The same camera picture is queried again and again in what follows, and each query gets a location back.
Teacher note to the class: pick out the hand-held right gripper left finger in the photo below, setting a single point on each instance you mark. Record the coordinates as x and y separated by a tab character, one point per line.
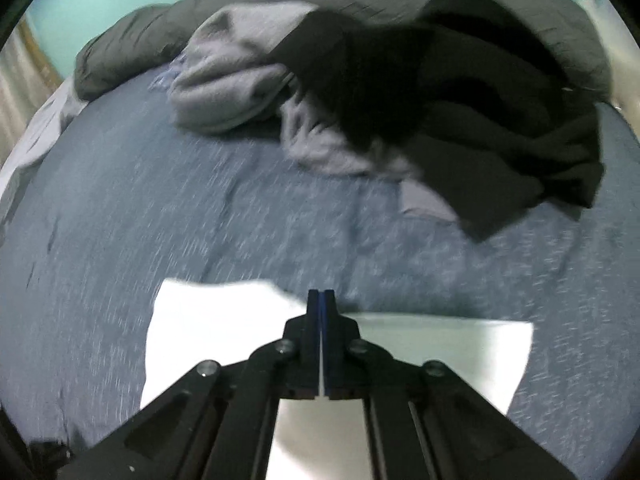
305	355

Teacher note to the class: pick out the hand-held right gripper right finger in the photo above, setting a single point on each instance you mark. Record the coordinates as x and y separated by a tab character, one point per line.
337	355

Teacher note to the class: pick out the white long-sleeve shirt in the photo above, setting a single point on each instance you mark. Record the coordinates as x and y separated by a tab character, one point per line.
215	320

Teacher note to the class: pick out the black crumpled garment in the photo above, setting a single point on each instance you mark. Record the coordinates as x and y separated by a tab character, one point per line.
450	110

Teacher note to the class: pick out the grey sweater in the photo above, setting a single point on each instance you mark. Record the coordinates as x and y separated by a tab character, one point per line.
225	75

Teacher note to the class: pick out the purple-blue crumpled garment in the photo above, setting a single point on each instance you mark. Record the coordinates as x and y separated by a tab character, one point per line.
167	75

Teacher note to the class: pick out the light grey pillow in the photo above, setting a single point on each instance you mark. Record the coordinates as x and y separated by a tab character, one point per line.
35	130

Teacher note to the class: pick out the white curtain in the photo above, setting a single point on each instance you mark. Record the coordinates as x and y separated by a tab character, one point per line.
17	90

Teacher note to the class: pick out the wooden pole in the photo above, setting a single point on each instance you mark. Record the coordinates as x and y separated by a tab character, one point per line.
45	55

